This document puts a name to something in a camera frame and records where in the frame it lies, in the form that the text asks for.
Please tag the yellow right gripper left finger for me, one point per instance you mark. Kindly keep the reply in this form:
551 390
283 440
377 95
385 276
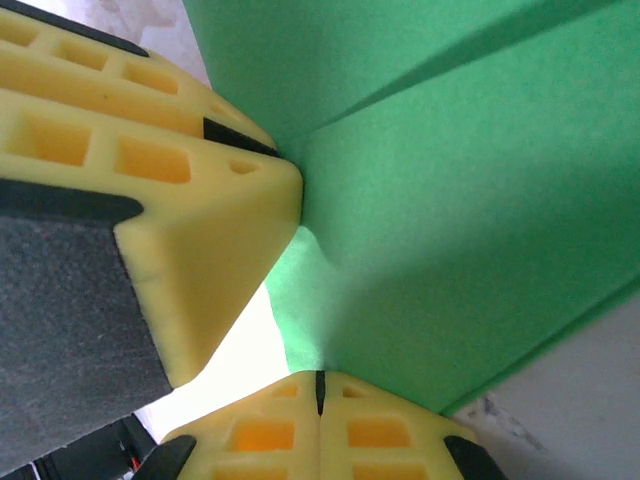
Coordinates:
250 440

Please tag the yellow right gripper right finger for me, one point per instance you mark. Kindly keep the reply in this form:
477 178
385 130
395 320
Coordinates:
390 440

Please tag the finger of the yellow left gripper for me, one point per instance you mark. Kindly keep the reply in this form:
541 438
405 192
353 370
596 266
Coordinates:
150 95
150 250

